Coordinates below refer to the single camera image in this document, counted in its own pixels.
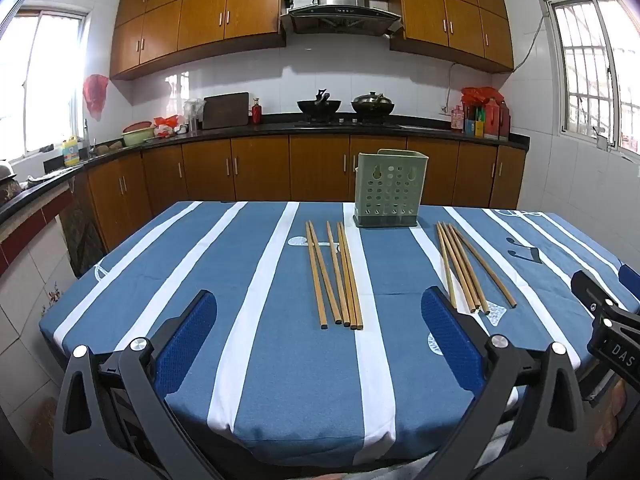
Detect brown patterned cloth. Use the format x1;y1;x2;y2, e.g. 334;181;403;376
59;187;108;278

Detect wooden kitchen cabinets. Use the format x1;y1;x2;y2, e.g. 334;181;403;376
75;132;527;256
109;0;515;81

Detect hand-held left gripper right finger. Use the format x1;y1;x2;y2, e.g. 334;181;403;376
421;286;601;480

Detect metal faucet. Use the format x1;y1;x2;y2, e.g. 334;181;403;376
82;119;97;161

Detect green perforated utensil holder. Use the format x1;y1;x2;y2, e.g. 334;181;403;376
353;149;430;229

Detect black kitchen countertop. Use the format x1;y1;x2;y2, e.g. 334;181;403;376
0;112;531;226

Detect dark pot with lid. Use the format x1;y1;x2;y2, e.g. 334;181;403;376
350;91;396;114

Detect window with sliding frame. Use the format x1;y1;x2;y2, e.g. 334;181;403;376
0;7;93;158

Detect black wok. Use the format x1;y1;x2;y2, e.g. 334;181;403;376
297;88;343;113

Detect blue white striped tablecloth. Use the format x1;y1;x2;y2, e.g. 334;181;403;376
39;201;640;467

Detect window with security bars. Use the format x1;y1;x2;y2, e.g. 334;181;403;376
537;0;640;156

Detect cluster of condiment bottles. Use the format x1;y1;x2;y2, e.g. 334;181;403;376
450;86;512;142

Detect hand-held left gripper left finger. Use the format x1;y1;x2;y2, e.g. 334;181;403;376
52;289;220;480

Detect wooden lower kitchen cabinets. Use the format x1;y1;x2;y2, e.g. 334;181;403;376
75;132;527;256

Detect wooden chopstick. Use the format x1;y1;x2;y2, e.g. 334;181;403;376
440;222;477;312
340;222;364;331
445;223;483;311
305;220;328;331
454;225;517;309
449;224;492;315
326;220;351;326
310;221;342;325
336;222;358;331
436;222;457;310

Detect red white plastic bag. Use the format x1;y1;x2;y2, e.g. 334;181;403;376
152;115;188;137

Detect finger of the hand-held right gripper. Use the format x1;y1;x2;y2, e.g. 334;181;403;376
618;264;640;311
571;269;629;321

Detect wooden upper kitchen cabinets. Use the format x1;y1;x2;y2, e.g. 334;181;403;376
109;0;515;81

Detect gas stove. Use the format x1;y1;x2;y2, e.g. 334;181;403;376
294;116;401;128

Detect green basin with red rim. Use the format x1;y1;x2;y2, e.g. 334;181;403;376
121;121;157;147

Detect dark wooden cutting board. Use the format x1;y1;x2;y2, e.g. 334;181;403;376
202;92;250;130

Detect red plastic bag on wall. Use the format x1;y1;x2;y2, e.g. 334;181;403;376
82;74;110;122

